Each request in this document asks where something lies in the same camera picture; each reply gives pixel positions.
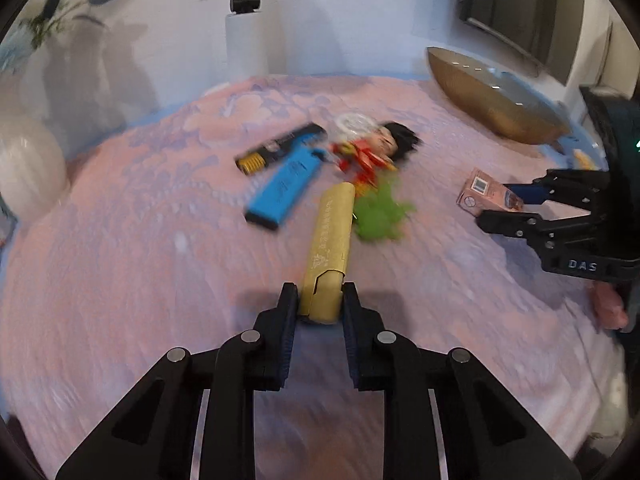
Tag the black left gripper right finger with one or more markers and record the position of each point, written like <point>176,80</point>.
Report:
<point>445,414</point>

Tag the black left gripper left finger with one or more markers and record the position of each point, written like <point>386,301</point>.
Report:
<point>193,411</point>

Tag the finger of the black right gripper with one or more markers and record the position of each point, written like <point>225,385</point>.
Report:
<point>564,186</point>
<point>538,232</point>

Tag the small pink carton box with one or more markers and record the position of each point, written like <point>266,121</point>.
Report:
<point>482,192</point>

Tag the green toy frog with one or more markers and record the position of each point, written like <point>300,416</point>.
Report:
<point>378,215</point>

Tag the gold rectangular box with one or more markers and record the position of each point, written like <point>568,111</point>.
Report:
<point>321,294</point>

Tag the black haired doll figure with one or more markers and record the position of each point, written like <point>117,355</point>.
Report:
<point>381,149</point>

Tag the clear correction tape dispenser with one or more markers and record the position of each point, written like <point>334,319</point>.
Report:
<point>352,126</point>

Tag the blue lighter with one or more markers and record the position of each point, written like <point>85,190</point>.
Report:
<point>272,204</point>

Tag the person right hand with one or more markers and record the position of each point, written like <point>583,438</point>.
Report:
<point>608,307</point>

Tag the yellow item on plate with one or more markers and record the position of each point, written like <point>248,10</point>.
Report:
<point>582,161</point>

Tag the brown glass bowl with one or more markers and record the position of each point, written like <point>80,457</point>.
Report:
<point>496,99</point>

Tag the black television screen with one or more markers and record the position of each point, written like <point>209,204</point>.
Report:
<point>546,32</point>

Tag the pink floral table cloth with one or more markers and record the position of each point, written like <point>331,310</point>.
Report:
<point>150,250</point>

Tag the white ribbed vase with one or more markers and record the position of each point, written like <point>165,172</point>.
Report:
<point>33,168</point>

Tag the white lamp stand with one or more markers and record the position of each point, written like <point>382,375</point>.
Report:
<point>245,41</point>

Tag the blue white artificial flowers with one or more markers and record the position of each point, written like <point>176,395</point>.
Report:
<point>41,20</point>

